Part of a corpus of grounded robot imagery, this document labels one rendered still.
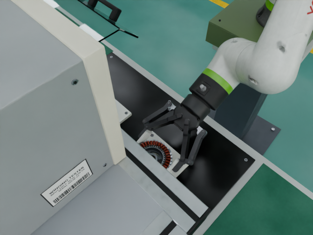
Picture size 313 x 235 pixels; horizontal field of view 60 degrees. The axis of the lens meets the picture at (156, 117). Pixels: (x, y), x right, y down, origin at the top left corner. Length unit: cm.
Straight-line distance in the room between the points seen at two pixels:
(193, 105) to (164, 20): 190
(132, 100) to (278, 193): 52
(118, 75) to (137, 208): 67
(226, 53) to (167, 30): 176
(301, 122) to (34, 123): 187
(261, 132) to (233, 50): 119
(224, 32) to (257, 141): 89
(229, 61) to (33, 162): 53
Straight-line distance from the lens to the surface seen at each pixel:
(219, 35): 111
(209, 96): 69
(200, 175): 77
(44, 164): 30
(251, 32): 110
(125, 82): 96
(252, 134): 181
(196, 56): 221
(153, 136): 81
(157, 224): 37
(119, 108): 87
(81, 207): 39
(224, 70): 70
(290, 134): 192
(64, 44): 25
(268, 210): 81
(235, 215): 78
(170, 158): 73
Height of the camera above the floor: 147
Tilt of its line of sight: 55 degrees down
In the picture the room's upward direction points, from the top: straight up
